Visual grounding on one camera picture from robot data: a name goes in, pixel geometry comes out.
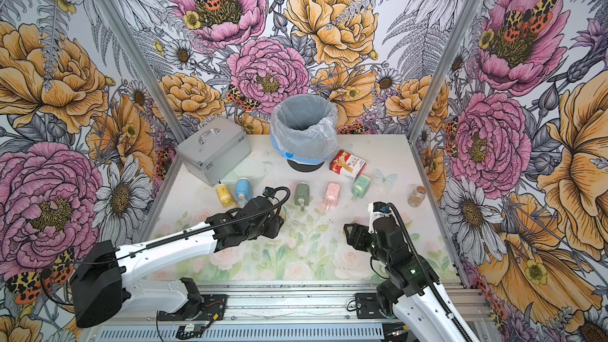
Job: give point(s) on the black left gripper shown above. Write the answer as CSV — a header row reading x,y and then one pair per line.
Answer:
x,y
273,226

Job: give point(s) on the floral table mat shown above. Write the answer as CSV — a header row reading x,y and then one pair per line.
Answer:
x,y
311,245

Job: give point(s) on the red white cardboard box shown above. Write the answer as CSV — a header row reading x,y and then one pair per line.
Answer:
x,y
347,165

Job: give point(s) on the black bin with plastic liner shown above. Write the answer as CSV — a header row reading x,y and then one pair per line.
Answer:
x,y
303,131

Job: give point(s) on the dark green pencil sharpener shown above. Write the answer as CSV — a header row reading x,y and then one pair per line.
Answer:
x,y
302,196

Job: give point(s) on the blue pencil sharpener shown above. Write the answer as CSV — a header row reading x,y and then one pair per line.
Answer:
x,y
243,190

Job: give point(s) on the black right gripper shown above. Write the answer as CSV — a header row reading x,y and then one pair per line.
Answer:
x,y
359,233

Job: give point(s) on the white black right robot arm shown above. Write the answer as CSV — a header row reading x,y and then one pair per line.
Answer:
x,y
412,292

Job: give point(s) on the silver metal case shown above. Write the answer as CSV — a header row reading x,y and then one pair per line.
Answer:
x,y
213,151

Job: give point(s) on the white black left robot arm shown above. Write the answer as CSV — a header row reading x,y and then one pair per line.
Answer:
x,y
99,284

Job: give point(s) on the mint green pencil sharpener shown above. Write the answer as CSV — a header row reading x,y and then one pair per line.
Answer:
x,y
360,187

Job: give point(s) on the yellow pencil sharpener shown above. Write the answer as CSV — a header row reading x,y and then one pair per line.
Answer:
x,y
224,196

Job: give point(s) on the pink pencil sharpener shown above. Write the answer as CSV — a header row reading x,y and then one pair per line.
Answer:
x,y
331,196

